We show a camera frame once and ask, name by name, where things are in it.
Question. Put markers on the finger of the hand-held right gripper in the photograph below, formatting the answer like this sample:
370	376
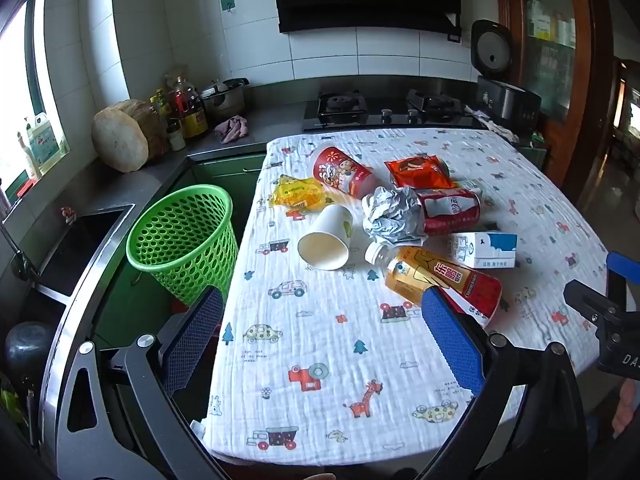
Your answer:
590	305
625	280

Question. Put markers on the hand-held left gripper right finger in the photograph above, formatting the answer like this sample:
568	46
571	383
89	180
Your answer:
450	340

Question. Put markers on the pink rag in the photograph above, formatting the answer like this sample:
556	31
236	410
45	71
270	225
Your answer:
231	129

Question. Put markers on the white printed tablecloth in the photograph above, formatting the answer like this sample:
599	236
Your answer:
325	360

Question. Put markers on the wooden glass cabinet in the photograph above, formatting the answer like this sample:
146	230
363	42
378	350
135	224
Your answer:
585	60

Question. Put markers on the dark sauce bottle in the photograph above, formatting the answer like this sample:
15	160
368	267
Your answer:
175	100

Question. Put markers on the dark bowl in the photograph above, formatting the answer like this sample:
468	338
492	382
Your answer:
27	347

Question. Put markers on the orange snack packet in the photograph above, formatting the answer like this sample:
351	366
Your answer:
417	172

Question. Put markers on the large detergent bottle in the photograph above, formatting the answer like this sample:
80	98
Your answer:
45	142

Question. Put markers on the white pump bottle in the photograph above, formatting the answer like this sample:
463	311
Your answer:
27	157

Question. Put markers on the black rice cooker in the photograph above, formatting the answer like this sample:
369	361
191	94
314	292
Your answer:
505	100

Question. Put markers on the window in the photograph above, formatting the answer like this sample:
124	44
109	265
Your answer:
20	85

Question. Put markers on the yellow cap bottle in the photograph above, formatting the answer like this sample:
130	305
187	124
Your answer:
154	112

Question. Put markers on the green base cabinet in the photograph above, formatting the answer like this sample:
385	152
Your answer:
230	175

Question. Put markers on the red cola can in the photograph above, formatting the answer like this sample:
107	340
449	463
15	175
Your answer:
450	210

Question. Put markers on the steel faucet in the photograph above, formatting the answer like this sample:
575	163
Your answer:
25	265

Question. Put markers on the black gas stove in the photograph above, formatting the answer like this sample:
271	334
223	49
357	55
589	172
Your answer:
390	117

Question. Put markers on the white paper cup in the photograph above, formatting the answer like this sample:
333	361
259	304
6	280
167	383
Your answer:
330	230

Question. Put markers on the small red object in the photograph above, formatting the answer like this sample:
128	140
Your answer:
26	186

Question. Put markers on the yellow snack packet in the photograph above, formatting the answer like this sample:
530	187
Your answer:
297	192

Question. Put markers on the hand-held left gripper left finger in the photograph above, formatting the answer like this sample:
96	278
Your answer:
192	340

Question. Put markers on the steel sink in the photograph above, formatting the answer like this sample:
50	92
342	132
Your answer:
75	240

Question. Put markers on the round wooden chopping block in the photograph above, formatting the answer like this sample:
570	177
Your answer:
120	137

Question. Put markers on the steel cooking pot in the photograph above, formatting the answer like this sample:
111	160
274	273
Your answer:
225	105

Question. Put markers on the large oil bottle yellow label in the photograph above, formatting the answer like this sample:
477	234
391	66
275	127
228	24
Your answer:
194	117

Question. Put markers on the white blue milk carton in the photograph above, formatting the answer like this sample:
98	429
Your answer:
482	250

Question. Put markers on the white cloth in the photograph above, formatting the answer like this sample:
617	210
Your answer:
500	130

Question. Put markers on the small white jar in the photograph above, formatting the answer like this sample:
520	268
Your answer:
176	137

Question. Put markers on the green plastic mesh basket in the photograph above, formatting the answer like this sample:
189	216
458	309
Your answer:
170	240

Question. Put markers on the red paper cup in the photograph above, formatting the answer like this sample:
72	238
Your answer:
345	175

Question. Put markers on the crumpled grey paper ball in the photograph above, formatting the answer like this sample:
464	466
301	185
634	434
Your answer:
395	215

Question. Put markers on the orange drink bottle white cap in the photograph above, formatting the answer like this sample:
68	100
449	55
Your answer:
435	275

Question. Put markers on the green cap bottle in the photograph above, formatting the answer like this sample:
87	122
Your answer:
163	105

